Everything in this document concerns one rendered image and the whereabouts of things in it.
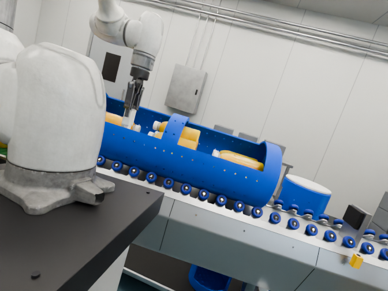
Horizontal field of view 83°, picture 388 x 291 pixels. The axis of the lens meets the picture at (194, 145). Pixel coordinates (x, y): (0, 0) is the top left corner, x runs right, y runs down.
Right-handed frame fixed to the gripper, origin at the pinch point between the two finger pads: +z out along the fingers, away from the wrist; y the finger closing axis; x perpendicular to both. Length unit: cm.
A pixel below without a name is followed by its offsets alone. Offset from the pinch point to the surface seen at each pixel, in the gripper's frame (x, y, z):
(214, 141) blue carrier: -37.8, 17.5, 1.3
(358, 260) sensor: -100, -11, 24
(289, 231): -76, -5, 24
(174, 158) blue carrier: -24.0, -8.6, 8.9
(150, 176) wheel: -16.4, -5.5, 19.8
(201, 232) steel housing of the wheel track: -43, -8, 35
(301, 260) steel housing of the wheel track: -83, -8, 33
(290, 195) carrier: -93, 45, 23
